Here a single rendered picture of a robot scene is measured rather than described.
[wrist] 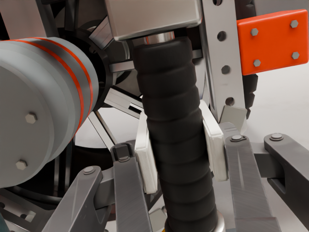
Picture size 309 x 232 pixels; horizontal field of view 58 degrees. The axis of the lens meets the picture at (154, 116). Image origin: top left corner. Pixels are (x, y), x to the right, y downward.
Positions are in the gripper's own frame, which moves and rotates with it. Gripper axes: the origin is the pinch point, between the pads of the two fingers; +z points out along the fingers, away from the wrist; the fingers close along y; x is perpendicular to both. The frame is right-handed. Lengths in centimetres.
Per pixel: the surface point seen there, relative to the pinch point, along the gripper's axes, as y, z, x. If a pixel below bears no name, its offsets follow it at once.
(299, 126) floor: 87, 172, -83
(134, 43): -7, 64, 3
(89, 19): -18, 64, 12
